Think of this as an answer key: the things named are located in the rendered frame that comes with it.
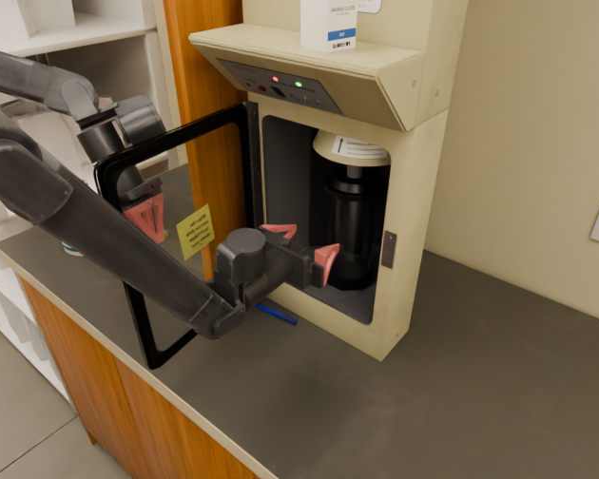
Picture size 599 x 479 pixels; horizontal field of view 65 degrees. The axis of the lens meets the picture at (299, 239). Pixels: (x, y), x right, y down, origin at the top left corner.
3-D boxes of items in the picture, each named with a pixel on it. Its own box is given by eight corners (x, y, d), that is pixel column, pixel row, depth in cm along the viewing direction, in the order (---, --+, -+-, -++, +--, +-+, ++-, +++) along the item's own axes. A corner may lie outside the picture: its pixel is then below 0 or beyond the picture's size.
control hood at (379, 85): (245, 86, 81) (241, 22, 75) (415, 128, 64) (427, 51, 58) (194, 102, 73) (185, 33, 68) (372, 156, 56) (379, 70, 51)
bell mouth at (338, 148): (349, 121, 93) (350, 93, 90) (431, 142, 84) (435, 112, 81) (292, 148, 82) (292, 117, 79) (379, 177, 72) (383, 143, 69)
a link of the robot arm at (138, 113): (65, 95, 75) (55, 86, 67) (131, 69, 78) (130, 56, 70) (102, 163, 78) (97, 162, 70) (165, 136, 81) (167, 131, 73)
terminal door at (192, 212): (258, 282, 102) (246, 101, 80) (149, 374, 81) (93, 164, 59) (255, 280, 103) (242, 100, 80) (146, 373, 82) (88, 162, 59)
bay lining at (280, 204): (334, 225, 117) (341, 82, 97) (430, 264, 103) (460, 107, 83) (268, 272, 101) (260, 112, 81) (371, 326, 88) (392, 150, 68)
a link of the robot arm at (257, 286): (219, 303, 74) (244, 322, 71) (217, 271, 70) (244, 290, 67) (249, 281, 78) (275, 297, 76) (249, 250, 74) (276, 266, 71)
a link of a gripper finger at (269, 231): (286, 207, 86) (251, 230, 80) (317, 220, 82) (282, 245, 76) (287, 238, 90) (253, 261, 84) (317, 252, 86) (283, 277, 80)
